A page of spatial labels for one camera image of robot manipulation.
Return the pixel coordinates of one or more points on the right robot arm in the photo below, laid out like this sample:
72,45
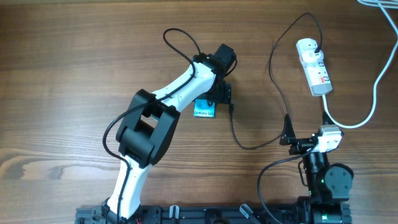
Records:
328,184

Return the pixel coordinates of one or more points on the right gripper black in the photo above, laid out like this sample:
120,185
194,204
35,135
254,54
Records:
301,144

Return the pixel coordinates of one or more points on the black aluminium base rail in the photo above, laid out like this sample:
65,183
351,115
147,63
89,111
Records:
285,213

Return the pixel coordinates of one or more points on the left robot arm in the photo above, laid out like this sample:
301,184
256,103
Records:
148,126

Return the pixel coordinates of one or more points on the teal screen smartphone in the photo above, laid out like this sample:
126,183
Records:
204,109

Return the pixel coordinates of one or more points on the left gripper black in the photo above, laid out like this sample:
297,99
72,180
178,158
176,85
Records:
223,95

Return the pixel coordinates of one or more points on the white power strip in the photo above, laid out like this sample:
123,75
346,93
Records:
317,76

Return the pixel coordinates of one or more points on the white charger adapter plug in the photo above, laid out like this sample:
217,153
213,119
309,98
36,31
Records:
310,58

